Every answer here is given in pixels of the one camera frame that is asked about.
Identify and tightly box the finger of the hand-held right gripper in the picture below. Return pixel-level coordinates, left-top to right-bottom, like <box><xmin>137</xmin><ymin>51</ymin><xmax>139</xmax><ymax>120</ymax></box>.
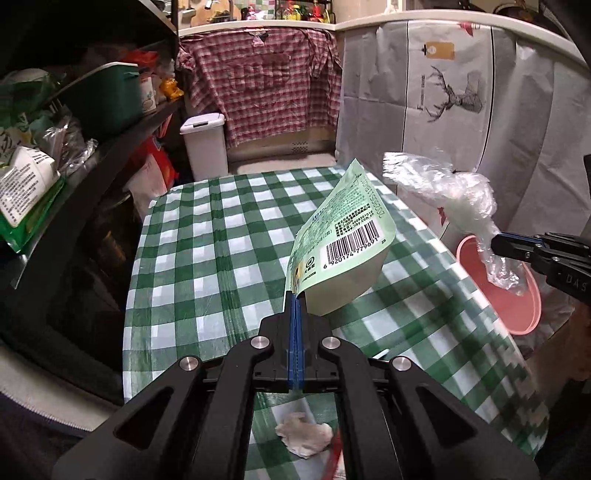
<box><xmin>490</xmin><ymin>232</ymin><xmax>539</xmax><ymax>263</ymax></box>

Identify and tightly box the yellow wrapped item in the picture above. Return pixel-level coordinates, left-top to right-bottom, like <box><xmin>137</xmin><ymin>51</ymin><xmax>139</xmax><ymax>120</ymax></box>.
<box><xmin>159</xmin><ymin>76</ymin><xmax>184</xmax><ymax>102</ymax></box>

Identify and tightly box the red plaid shirt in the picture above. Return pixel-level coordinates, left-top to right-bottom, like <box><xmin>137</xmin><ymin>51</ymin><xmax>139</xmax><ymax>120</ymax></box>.
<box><xmin>175</xmin><ymin>28</ymin><xmax>343</xmax><ymax>149</ymax></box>

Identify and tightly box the clear plastic bag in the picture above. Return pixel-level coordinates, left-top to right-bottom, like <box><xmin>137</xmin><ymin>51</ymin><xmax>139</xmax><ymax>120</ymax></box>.
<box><xmin>382</xmin><ymin>151</ymin><xmax>528</xmax><ymax>297</ymax></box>

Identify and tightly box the green storage box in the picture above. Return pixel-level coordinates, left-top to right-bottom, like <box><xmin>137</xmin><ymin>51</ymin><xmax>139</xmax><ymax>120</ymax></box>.
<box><xmin>60</xmin><ymin>61</ymin><xmax>143</xmax><ymax>140</ymax></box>

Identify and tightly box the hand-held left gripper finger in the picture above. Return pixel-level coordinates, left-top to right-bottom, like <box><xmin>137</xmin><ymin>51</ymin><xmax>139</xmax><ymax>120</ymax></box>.
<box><xmin>52</xmin><ymin>291</ymin><xmax>296</xmax><ymax>480</ymax></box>
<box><xmin>296</xmin><ymin>295</ymin><xmax>541</xmax><ymax>480</ymax></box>

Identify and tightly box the clear plastic bags bundle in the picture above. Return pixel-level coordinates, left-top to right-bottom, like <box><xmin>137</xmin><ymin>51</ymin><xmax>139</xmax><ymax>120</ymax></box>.
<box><xmin>44</xmin><ymin>115</ymin><xmax>100</xmax><ymax>176</ymax></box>

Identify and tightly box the orange snack packet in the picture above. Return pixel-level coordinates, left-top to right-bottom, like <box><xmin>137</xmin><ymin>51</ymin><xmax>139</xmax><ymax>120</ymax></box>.
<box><xmin>122</xmin><ymin>48</ymin><xmax>158</xmax><ymax>68</ymax></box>

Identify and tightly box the pink plastic bucket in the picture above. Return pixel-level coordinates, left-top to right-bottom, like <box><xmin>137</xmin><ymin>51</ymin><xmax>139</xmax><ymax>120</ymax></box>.
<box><xmin>455</xmin><ymin>234</ymin><xmax>542</xmax><ymax>337</ymax></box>

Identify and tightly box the orange printed bag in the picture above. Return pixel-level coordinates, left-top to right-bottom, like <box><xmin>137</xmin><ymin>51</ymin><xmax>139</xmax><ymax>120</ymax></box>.
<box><xmin>139</xmin><ymin>134</ymin><xmax>180</xmax><ymax>190</ymax></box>

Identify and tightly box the red plastic strip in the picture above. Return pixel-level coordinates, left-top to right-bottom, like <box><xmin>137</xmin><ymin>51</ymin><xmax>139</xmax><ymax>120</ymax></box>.
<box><xmin>323</xmin><ymin>429</ymin><xmax>345</xmax><ymax>480</ymax></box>

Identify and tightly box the wooden cutting board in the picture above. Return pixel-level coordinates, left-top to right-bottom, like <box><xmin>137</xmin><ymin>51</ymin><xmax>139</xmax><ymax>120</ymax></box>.
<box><xmin>191</xmin><ymin>0</ymin><xmax>246</xmax><ymax>27</ymax></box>

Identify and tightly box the bag of green vegetables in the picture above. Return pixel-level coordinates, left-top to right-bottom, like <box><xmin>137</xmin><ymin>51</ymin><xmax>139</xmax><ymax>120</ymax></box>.
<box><xmin>0</xmin><ymin>69</ymin><xmax>61</xmax><ymax>153</ymax></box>

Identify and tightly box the grey deer print cloth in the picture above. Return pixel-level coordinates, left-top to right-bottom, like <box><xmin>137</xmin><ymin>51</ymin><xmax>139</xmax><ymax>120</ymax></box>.
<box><xmin>335</xmin><ymin>18</ymin><xmax>591</xmax><ymax>334</ymax></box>

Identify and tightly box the green and white packet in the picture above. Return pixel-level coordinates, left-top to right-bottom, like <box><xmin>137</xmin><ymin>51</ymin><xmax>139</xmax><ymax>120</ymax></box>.
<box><xmin>0</xmin><ymin>145</ymin><xmax>66</xmax><ymax>254</ymax></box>

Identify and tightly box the black spice rack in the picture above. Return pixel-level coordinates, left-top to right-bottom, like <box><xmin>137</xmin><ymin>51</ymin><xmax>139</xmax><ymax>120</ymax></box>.
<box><xmin>276</xmin><ymin>0</ymin><xmax>336</xmax><ymax>24</ymax></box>

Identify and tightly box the white labelled jar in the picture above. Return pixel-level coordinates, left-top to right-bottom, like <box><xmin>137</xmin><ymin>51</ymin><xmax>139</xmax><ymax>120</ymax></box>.
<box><xmin>139</xmin><ymin>74</ymin><xmax>158</xmax><ymax>116</ymax></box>

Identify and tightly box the green checked tablecloth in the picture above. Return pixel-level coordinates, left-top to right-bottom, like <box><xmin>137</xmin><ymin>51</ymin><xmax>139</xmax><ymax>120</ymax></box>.
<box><xmin>122</xmin><ymin>166</ymin><xmax>550</xmax><ymax>480</ymax></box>

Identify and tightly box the light green wipes packet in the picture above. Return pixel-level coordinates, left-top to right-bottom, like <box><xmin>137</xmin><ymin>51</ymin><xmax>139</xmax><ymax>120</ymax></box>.
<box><xmin>285</xmin><ymin>158</ymin><xmax>397</xmax><ymax>317</ymax></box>

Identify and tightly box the white pedal bin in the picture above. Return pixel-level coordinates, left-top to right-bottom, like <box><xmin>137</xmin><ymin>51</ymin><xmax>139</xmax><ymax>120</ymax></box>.
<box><xmin>179</xmin><ymin>112</ymin><xmax>228</xmax><ymax>182</ymax></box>

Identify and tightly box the crumpled white tissue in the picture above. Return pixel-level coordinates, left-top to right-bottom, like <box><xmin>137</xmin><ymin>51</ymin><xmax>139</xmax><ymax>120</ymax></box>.
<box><xmin>276</xmin><ymin>412</ymin><xmax>334</xmax><ymax>459</ymax></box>

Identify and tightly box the white plastic sack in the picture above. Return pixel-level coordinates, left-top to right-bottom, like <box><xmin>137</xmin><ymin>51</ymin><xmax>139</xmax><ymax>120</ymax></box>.
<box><xmin>124</xmin><ymin>154</ymin><xmax>170</xmax><ymax>218</ymax></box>

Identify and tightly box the black shelf rack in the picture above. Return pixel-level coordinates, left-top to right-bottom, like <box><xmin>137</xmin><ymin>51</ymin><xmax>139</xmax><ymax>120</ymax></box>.
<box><xmin>0</xmin><ymin>0</ymin><xmax>185</xmax><ymax>408</ymax></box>

